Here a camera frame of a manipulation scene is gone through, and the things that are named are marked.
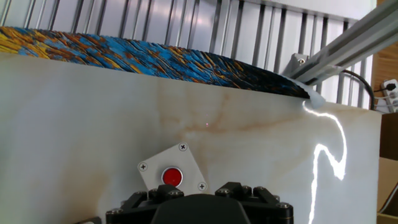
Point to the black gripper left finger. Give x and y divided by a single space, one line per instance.
133 208

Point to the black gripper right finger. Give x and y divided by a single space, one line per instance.
267 208

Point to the grey box red button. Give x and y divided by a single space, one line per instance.
186 165

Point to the marble pattern mat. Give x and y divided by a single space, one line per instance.
93 140

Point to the blue starry painting cloth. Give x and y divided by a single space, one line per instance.
155 59

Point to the white power strip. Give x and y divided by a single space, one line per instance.
390 95

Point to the aluminium profile post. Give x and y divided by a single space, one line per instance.
342 46

